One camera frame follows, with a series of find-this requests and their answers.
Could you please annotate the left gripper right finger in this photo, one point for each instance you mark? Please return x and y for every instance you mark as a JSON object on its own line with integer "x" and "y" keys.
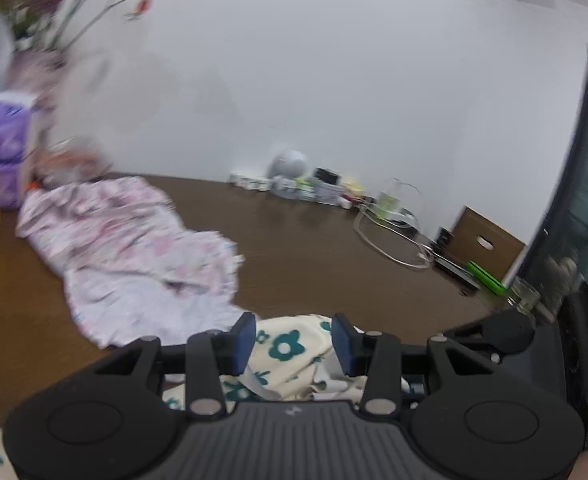
{"x": 375, "y": 356}

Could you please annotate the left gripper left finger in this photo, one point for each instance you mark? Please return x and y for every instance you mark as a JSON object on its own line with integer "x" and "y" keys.
{"x": 209, "y": 356}

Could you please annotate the cream green-flower garment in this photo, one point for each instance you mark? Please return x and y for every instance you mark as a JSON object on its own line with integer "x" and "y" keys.
{"x": 292, "y": 360}

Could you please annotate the glass of water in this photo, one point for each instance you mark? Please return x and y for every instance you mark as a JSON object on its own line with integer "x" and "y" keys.
{"x": 522, "y": 296}

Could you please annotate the pink floral garment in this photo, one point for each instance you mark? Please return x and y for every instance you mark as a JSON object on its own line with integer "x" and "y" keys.
{"x": 129, "y": 266}

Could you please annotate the black flat device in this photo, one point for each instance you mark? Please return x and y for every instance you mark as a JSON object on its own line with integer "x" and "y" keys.
{"x": 463, "y": 277}

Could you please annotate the green bar object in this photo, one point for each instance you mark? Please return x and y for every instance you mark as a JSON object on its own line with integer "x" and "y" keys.
{"x": 486, "y": 279}

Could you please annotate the black phone stand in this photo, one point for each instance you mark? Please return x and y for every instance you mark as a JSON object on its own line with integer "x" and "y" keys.
{"x": 443, "y": 239}

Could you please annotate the brown wooden chair back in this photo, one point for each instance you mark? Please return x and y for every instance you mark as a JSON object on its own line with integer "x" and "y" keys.
{"x": 476, "y": 239}

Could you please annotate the green charger block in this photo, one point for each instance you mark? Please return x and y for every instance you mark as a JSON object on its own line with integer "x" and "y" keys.
{"x": 387, "y": 204}

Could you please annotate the white tin box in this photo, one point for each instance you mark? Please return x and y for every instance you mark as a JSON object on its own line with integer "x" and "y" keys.
{"x": 326, "y": 193}

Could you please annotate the white power strip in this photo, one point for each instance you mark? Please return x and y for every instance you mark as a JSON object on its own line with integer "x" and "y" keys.
{"x": 258, "y": 184}

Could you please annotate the black small device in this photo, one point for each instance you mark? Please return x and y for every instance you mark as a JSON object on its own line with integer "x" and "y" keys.
{"x": 326, "y": 176}

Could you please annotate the white astronaut figurine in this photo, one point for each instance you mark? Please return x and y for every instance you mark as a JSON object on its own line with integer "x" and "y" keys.
{"x": 284, "y": 170}

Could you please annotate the plastic snack bag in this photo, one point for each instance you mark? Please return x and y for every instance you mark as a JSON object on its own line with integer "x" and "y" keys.
{"x": 77, "y": 159}

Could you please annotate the purple tissue pack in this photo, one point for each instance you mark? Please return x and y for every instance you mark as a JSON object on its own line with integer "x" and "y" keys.
{"x": 19, "y": 121}

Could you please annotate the pink marbled vase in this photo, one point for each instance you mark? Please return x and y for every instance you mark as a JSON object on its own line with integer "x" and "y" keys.
{"x": 41, "y": 73}

